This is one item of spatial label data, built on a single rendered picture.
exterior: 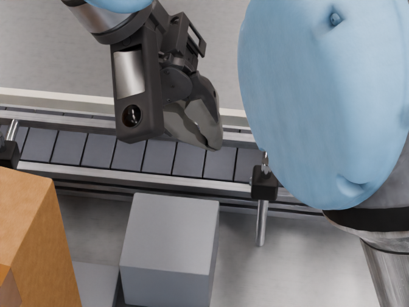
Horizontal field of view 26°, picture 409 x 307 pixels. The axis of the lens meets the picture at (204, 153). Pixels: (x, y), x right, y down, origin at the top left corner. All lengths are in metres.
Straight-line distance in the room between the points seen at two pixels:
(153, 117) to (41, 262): 0.18
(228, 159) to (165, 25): 0.22
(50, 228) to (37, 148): 0.32
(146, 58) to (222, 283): 0.31
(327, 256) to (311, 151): 0.68
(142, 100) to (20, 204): 0.18
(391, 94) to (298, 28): 0.05
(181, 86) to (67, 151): 0.24
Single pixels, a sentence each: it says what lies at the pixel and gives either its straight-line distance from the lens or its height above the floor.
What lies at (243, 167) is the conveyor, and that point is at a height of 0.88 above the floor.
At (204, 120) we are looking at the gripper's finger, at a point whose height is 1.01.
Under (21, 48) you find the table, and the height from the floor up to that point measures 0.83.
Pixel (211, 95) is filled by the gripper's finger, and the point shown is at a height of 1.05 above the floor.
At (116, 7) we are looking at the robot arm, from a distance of 0.75.
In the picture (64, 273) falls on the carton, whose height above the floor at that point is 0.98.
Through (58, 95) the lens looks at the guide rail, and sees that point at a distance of 1.14.
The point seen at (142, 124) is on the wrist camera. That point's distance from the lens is 0.88.
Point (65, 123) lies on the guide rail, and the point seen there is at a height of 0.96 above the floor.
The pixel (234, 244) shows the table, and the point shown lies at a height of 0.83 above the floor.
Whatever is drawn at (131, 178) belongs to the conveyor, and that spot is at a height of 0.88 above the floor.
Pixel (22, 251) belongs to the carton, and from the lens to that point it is 0.78.
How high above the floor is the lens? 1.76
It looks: 52 degrees down
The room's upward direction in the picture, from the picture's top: straight up
